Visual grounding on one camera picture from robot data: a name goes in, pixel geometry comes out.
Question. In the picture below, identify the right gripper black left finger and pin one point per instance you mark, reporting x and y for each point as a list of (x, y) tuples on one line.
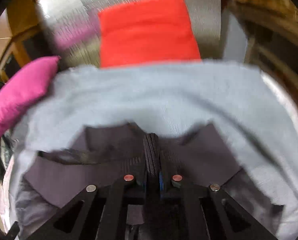
[(96, 212)]

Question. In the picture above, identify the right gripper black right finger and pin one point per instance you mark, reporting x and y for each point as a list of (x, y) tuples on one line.
[(198, 212)]

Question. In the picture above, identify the dark plaid puffer jacket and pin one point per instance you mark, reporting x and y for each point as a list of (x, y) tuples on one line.
[(99, 156)]

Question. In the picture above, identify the light grey bed blanket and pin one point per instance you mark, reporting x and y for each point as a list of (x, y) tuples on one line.
[(254, 115)]

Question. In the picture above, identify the magenta pillow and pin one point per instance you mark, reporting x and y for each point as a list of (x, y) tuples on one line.
[(25, 88)]

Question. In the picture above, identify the wooden bed headboard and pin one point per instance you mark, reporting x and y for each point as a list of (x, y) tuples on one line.
[(21, 38)]

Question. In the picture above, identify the silver foil insulation mat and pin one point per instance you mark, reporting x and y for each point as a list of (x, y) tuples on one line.
[(73, 31)]

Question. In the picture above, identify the orange-red pillow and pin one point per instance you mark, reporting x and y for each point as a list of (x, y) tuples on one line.
[(146, 31)]

